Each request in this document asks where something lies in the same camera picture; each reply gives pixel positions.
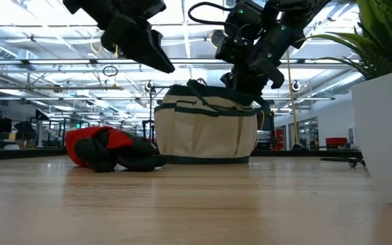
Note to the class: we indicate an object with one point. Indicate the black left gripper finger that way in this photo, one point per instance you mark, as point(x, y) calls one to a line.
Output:
point(141, 51)

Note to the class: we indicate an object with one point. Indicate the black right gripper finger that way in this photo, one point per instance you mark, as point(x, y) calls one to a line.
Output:
point(272, 75)

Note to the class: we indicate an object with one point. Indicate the cream and green gardening bag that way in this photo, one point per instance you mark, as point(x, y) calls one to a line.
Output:
point(203, 136)

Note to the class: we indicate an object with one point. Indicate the red and black gardening glove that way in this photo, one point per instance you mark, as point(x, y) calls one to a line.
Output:
point(80, 143)

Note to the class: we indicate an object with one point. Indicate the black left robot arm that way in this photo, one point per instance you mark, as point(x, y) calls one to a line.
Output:
point(90, 8)

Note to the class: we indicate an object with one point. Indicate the red seat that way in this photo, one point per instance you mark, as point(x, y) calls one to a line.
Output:
point(336, 141)

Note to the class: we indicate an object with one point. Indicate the black wheeled stand base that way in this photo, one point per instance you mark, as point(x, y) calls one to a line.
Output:
point(344, 160)

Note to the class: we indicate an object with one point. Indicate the green plant in white pot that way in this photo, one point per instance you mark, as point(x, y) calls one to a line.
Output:
point(386, 136)

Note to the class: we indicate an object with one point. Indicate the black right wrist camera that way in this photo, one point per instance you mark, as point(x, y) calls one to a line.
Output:
point(231, 47)

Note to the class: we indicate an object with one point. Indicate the black metal table frame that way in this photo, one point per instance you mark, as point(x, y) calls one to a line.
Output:
point(19, 154)

